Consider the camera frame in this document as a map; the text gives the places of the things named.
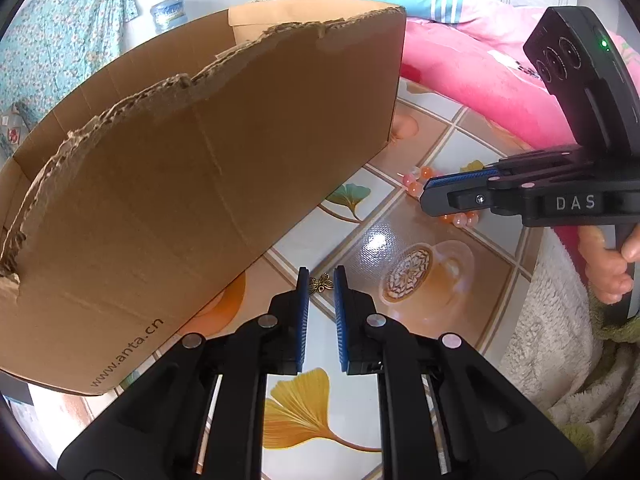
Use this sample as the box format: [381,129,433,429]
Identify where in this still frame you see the grey cabinet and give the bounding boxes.
[0,370,33,406]

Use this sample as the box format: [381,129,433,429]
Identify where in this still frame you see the patterned vinyl tablecloth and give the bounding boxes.
[15,77,546,480]

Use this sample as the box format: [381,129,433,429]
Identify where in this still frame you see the orange pink bead bracelet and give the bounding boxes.
[400,165,481,228]

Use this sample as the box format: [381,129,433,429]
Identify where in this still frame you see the white green fluffy garment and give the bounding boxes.
[500,235,640,461]

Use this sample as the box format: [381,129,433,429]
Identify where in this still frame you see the brown cardboard box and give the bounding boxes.
[0,0,407,398]

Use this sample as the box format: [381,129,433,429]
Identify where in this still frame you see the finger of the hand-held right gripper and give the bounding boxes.
[419,179,524,218]
[421,144,584,193]

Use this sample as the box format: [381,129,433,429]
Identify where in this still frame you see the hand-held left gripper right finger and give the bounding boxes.
[333,265,587,480]

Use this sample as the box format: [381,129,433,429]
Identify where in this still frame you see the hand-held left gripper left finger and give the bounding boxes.
[56,266,311,480]

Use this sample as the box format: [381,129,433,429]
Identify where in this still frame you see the blue water jug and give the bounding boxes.
[150,0,190,35]

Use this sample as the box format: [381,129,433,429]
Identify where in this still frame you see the butterfly metal charm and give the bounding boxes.
[307,272,335,295]

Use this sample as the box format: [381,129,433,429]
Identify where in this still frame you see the person's right hand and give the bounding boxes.
[579,220,640,306]

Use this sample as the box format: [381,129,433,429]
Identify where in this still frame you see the pink blanket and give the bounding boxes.
[397,2,640,241]

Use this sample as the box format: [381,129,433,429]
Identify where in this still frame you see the teal floral cloth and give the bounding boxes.
[0,0,140,126]

